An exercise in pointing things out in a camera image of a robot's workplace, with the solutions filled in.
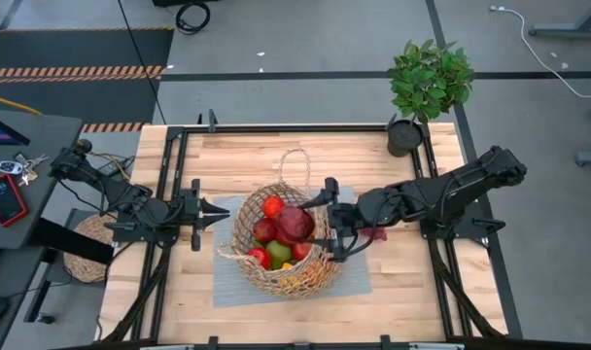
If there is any dark red pomegranate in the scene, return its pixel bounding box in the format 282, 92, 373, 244
274, 205, 316, 246

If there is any yellow hose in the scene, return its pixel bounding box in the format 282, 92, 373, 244
0, 91, 44, 117

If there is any yellow bell pepper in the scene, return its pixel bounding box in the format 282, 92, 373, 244
275, 262, 301, 288

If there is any thin black floor cable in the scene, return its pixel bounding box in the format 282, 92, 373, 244
116, 0, 168, 125

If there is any black desk crossbar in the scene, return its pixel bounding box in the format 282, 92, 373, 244
30, 217, 116, 266

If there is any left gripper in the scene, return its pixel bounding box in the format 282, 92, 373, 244
171, 178, 231, 252

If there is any bunch of metal keys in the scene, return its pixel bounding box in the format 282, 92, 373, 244
14, 153, 50, 188

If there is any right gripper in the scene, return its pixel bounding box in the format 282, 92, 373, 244
297, 177, 363, 263

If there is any grey woven placemat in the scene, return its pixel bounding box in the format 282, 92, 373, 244
211, 192, 374, 309

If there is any purple grape bunch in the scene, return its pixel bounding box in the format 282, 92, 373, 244
361, 226, 389, 243

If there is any black hazard-striped floor mat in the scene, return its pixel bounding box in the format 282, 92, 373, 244
0, 27, 175, 133

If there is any smartphone in red case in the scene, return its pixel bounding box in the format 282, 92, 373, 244
0, 173, 29, 228

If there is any black power strip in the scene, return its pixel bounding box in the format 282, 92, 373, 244
93, 158, 126, 184

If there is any red apple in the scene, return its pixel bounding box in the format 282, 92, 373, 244
252, 217, 279, 244
261, 194, 286, 219

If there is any grey desk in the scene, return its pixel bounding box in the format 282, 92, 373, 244
0, 109, 84, 252

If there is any coiled black cable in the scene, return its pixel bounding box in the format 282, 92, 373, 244
175, 1, 212, 36

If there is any round woven seagrass mat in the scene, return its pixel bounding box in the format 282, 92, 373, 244
62, 211, 117, 284

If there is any white floor cable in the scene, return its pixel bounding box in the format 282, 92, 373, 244
489, 4, 591, 99

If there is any woven seagrass basket with handles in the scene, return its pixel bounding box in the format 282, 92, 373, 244
216, 147, 348, 300

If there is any black aluminium rig frame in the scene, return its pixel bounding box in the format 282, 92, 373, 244
99, 122, 524, 344

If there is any green pear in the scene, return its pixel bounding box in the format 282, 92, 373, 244
265, 239, 293, 270

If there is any grey desk leg frame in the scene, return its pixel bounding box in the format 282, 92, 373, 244
528, 0, 591, 40

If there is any green plant in black pot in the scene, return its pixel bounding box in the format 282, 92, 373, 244
385, 38, 475, 158

